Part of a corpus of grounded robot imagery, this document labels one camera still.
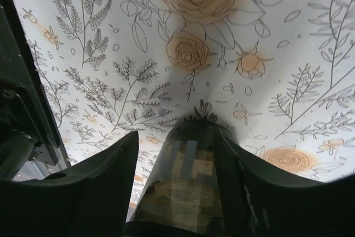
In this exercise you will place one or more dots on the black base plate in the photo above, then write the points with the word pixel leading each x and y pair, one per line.
pixel 31 146

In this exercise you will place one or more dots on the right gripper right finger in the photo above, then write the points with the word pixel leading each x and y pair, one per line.
pixel 259 199

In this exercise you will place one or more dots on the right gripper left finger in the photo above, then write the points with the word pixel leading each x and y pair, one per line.
pixel 90 198

